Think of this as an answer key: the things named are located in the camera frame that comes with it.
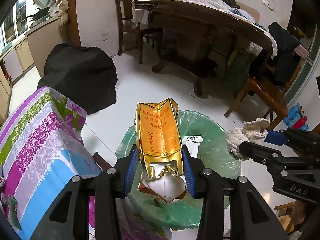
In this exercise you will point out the kitchen window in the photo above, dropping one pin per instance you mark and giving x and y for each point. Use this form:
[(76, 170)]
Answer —
[(15, 23)]

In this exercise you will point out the dark wooden dining table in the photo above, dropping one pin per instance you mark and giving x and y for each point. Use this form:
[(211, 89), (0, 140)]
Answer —
[(199, 23)]

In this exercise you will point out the black covered bundle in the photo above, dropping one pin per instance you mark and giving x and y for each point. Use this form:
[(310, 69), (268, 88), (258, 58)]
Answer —
[(85, 75)]

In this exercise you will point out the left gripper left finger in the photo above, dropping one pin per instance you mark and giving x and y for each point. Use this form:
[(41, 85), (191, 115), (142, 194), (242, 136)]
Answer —
[(68, 215)]

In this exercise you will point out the knitted white glove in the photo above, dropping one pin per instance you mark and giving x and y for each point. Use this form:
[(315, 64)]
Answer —
[(253, 131)]

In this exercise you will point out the wooden chair near table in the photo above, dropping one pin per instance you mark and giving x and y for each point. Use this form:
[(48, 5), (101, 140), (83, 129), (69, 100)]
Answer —
[(270, 94)]

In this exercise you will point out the wooden chair by window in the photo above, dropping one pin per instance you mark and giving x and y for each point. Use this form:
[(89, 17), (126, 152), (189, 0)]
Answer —
[(140, 30)]

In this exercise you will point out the white cloth on table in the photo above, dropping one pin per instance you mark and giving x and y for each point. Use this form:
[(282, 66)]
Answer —
[(212, 5)]

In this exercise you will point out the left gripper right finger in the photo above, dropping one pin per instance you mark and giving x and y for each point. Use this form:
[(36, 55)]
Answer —
[(251, 217)]

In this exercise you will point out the floral striped tablecloth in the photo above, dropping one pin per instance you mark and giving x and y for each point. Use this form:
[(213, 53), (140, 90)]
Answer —
[(41, 150)]

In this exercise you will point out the gold yellow foil carton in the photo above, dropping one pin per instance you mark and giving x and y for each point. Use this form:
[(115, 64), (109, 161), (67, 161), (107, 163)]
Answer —
[(160, 150)]

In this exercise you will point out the blue bottles on floor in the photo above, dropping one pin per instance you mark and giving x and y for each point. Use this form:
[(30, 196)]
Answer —
[(296, 118)]

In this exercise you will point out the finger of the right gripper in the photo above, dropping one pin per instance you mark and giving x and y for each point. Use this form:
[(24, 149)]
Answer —
[(261, 154), (297, 139)]

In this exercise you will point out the person's right hand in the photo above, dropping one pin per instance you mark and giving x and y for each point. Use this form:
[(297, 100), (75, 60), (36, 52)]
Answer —
[(300, 214)]

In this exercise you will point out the black wok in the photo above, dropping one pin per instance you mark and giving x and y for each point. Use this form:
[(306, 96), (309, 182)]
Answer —
[(42, 13)]

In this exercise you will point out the white red medicine box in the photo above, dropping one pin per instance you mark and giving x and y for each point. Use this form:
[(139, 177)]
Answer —
[(192, 143)]

